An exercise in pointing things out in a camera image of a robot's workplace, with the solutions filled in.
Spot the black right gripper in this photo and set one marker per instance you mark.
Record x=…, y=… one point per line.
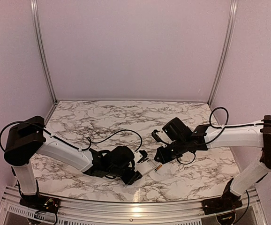
x=164, y=159

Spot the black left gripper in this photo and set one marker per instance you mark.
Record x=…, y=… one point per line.
x=135, y=177

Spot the white remote control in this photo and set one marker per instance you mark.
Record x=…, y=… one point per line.
x=145, y=167

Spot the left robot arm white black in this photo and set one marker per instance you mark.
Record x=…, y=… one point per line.
x=26, y=138

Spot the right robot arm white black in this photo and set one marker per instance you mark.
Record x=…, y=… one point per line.
x=204, y=137

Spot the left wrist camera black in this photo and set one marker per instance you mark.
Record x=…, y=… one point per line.
x=140, y=156

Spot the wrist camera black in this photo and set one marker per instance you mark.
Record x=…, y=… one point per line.
x=140, y=156
x=157, y=137

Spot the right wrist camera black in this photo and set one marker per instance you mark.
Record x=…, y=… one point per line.
x=157, y=137

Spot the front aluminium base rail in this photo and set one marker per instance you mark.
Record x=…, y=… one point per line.
x=87, y=212

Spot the right aluminium frame post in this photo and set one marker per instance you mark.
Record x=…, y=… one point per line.
x=225, y=50

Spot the aluminium frame post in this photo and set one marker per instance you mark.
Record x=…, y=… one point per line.
x=225, y=50
x=41, y=49

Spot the left aluminium frame post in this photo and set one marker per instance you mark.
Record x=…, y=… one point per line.
x=41, y=49

